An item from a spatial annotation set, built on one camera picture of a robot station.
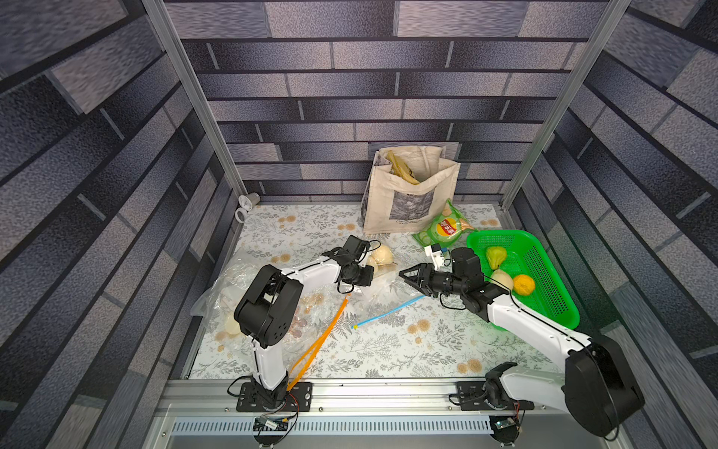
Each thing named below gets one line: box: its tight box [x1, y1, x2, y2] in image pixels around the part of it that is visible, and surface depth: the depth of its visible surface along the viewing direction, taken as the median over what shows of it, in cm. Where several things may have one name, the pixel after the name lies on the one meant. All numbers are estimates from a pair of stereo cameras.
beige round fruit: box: [491, 269, 514, 290], surface depth 92 cm
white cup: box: [234, 191, 261, 224], surface depth 120 cm
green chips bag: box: [412, 198, 480, 248], surface depth 100 cm
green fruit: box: [486, 246, 507, 271], surface depth 99 cm
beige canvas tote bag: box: [360, 144, 461, 235], surface depth 101 cm
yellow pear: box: [512, 274, 536, 296], surface depth 92 cm
